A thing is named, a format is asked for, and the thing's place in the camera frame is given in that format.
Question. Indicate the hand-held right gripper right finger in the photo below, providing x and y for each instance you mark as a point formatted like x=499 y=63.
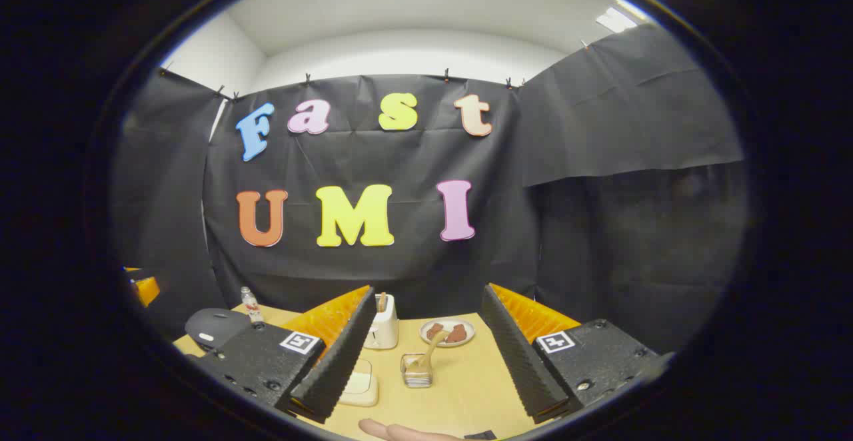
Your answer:
x=520 y=361

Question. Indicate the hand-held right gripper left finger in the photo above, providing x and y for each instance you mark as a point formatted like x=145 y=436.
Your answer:
x=333 y=368

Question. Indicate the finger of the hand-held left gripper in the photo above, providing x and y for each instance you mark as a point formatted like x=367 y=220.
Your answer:
x=146 y=289

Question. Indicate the clear plastic rice container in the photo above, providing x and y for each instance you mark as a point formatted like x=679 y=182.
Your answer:
x=360 y=391

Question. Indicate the black and silver rice cooker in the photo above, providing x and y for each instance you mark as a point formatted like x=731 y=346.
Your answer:
x=216 y=326

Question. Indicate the wooden spoon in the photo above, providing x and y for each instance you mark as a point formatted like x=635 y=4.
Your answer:
x=432 y=348

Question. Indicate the white toaster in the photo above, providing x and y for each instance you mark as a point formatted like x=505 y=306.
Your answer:
x=383 y=331

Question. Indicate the white plate with brown food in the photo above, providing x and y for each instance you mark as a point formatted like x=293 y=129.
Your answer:
x=448 y=333

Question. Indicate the toast slice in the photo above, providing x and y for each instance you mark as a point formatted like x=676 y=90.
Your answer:
x=382 y=301

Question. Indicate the small clear bottle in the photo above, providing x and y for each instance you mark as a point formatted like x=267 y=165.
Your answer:
x=252 y=306

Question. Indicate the black backdrop cloth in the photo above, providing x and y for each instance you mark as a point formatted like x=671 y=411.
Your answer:
x=400 y=161

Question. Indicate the small ceiling light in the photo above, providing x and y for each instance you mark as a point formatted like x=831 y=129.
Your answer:
x=616 y=20

